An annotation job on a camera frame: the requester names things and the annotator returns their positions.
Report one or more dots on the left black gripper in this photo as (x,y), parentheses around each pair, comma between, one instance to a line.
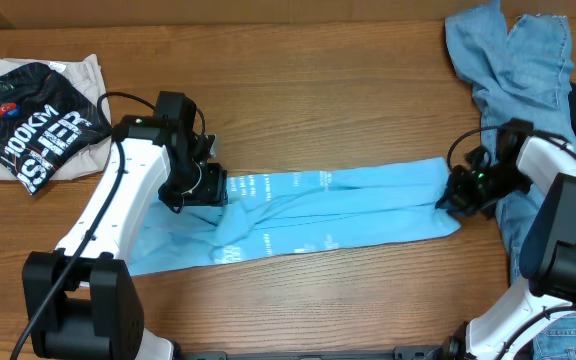
(214,191)

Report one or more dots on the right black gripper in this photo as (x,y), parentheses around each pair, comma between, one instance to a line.
(463,201)

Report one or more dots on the light blue t-shirt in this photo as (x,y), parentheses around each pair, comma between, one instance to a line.
(300,212)

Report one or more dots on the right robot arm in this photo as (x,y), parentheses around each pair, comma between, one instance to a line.
(545,290)

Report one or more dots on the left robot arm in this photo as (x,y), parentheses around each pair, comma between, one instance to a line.
(80,298)

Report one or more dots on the blue denim jeans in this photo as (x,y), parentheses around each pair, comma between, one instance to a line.
(519,73)

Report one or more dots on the beige folded garment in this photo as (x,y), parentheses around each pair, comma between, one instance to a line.
(86,77)

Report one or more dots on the black printed t-shirt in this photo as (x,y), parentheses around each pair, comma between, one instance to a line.
(44,122)

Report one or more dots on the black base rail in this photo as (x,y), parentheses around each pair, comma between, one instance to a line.
(415,352)

